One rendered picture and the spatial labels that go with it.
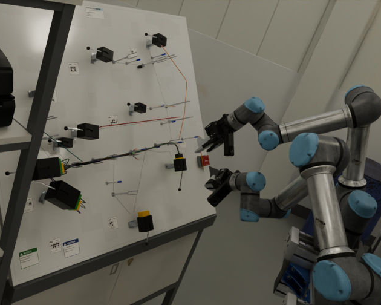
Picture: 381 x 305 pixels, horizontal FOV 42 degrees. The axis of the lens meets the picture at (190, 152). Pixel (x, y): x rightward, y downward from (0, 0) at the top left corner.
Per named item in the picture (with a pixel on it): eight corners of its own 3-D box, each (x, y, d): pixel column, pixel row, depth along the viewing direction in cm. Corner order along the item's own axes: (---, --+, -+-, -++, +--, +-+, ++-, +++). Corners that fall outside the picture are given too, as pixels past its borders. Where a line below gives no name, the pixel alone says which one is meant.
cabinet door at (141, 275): (178, 282, 274) (203, 224, 259) (104, 319, 232) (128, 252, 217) (175, 279, 276) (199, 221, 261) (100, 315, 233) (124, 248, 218)
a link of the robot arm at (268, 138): (392, 126, 184) (262, 158, 193) (384, 116, 194) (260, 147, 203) (387, 96, 180) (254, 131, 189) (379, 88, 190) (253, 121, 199)
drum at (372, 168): (352, 244, 483) (396, 167, 450) (357, 275, 432) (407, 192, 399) (299, 221, 487) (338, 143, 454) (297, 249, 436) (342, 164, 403)
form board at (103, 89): (9, 286, 167) (13, 286, 166) (-40, -18, 165) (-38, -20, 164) (213, 213, 260) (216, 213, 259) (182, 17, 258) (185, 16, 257)
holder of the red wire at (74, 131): (52, 124, 185) (71, 119, 179) (81, 129, 196) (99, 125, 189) (52, 137, 185) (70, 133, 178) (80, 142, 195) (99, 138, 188)
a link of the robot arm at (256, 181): (251, 192, 188) (251, 169, 190) (233, 192, 198) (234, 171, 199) (267, 193, 192) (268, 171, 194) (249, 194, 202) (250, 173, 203)
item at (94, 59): (77, 45, 199) (92, 40, 193) (98, 55, 207) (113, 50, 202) (76, 56, 198) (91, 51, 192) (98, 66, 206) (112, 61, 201)
